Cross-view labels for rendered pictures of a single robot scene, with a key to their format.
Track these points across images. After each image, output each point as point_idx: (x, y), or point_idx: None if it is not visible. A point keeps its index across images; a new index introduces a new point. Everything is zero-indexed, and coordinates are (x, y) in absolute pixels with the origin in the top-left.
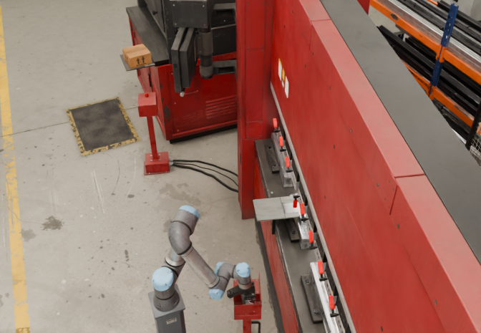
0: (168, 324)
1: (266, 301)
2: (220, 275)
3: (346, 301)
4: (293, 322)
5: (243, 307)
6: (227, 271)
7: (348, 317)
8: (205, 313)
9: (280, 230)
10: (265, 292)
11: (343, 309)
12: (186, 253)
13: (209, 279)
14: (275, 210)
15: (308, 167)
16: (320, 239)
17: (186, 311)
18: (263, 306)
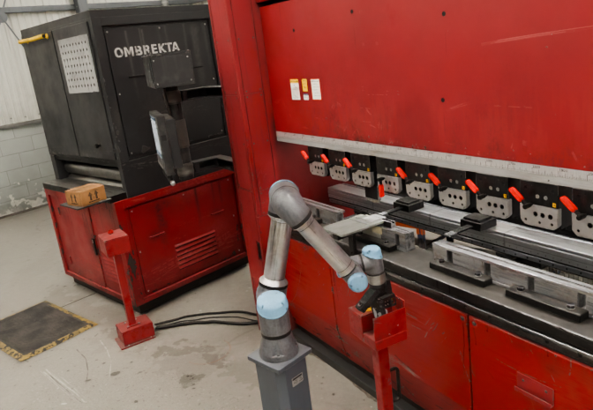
0: (294, 389)
1: (364, 398)
2: None
3: (541, 163)
4: (446, 325)
5: (384, 320)
6: (354, 260)
7: (557, 175)
8: None
9: None
10: (356, 391)
11: (539, 182)
12: (310, 221)
13: (345, 259)
14: (355, 225)
15: (394, 115)
16: (450, 168)
17: None
18: (365, 404)
